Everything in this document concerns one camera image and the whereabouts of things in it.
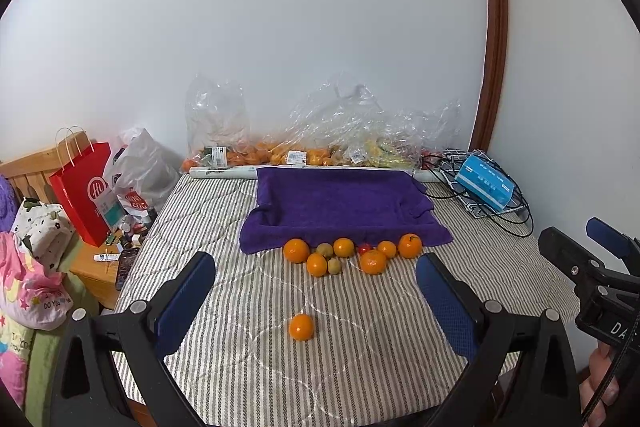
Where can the wooden bedside table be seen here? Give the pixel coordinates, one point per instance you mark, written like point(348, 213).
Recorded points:
point(104, 269)

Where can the mandarin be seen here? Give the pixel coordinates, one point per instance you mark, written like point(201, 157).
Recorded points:
point(373, 262)

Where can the kiwi back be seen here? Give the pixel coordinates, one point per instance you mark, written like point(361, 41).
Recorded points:
point(325, 250)

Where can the right hand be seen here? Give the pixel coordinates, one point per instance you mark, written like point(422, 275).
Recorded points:
point(599, 363)

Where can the white spotted cloth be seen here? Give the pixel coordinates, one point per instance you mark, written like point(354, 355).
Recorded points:
point(43, 232)

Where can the kiwi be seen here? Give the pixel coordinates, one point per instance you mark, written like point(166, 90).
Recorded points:
point(334, 266)
point(325, 250)

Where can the pink patterned cloth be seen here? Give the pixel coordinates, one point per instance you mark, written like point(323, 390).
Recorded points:
point(31, 301)

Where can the grey plastic bag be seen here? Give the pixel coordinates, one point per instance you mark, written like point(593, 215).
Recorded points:
point(140, 174)

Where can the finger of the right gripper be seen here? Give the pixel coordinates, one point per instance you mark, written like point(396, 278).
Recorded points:
point(615, 242)
point(569, 257)

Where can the orange with stem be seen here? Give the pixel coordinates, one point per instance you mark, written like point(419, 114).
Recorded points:
point(410, 246)

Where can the blue tissue pack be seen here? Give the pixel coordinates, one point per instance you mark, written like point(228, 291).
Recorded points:
point(485, 181)

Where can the small orange back right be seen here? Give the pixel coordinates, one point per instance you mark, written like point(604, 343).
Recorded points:
point(387, 248)

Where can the plastic bag of mandarins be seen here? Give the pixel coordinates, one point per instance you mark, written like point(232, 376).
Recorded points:
point(260, 154)

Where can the lone orange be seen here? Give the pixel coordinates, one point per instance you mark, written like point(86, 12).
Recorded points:
point(301, 327)

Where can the orange front left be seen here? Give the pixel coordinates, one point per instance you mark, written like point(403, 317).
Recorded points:
point(317, 265)

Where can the empty clear plastic bag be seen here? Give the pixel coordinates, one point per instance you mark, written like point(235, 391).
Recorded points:
point(216, 114)

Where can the brown wooden door frame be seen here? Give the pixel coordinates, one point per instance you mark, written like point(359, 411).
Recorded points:
point(497, 29)

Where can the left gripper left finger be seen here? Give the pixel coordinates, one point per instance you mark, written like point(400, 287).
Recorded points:
point(87, 390)

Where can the purple towel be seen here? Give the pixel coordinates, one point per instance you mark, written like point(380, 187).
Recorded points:
point(321, 205)

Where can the white rolled paper tube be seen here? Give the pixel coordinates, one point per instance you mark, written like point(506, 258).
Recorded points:
point(251, 172)

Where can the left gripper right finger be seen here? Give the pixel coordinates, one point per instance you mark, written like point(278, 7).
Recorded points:
point(543, 390)

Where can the plastic bag of yellow fruit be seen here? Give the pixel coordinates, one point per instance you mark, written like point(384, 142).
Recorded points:
point(342, 124)

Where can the orange middle back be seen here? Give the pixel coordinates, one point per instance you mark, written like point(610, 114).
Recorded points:
point(344, 247)

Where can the kiwi front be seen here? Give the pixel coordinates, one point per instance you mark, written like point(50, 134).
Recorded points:
point(334, 266)

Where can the large orange far left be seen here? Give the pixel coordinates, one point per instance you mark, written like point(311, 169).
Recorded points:
point(296, 251)

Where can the small red tomato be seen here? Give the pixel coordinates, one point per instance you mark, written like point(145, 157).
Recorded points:
point(363, 248)

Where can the red paper shopping bag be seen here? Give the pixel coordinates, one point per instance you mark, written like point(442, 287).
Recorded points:
point(79, 181)

